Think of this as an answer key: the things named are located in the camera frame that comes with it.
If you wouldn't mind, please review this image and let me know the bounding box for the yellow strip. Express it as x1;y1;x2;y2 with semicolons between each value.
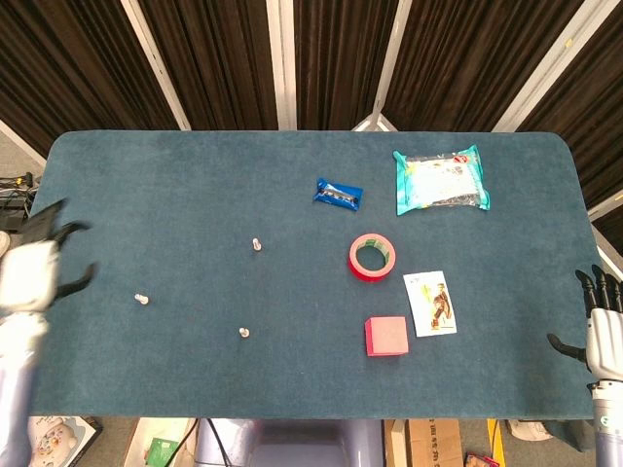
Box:
488;418;503;461

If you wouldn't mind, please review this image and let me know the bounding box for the robot right five-finger hand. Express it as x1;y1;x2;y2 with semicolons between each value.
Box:
547;265;623;380

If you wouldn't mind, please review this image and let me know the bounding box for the children's picture book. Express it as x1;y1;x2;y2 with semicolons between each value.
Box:
26;415;105;467

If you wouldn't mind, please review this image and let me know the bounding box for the dark brown curtain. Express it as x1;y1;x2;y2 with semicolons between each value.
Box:
0;0;623;244

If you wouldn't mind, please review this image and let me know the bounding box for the lavender robot torso base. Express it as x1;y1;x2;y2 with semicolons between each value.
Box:
194;417;385;467

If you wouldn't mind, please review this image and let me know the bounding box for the white partition post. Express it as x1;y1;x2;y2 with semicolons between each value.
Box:
0;119;48;169
586;188;623;221
596;242;623;276
265;0;298;131
491;0;623;133
349;0;414;132
120;0;192;131

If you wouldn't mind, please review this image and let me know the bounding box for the black power strip with cables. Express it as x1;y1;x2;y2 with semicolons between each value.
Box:
0;172;40;234

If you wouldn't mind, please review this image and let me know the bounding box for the brown cardboard box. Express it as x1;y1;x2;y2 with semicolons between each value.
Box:
384;418;462;467

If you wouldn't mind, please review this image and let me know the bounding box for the blue snack packet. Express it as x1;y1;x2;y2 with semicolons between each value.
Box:
311;177;365;211

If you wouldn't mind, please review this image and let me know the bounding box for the red sponge cube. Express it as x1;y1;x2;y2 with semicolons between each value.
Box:
364;315;410;359

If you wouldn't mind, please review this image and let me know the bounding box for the robot left five-finger hand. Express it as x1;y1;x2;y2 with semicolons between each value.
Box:
0;198;98;315

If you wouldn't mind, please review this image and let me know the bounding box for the teal velvet table cloth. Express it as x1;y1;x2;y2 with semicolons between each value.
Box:
26;129;603;451

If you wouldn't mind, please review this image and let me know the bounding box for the teal wet wipes pack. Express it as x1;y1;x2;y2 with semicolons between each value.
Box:
391;144;492;217

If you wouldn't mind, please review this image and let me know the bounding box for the black base cable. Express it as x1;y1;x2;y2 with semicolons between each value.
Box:
206;417;233;467

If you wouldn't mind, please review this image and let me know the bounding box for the white open box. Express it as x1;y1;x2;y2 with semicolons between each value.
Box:
121;417;199;467

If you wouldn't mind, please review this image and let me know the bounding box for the green packet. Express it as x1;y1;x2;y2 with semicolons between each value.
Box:
147;436;182;466

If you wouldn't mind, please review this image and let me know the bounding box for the white printed card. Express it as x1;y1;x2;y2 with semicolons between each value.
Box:
402;269;458;338

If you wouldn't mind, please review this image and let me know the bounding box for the red tape roll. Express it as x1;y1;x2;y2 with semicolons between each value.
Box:
348;232;399;282

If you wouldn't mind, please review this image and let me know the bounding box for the white sneaker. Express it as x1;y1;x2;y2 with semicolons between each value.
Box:
504;418;554;443

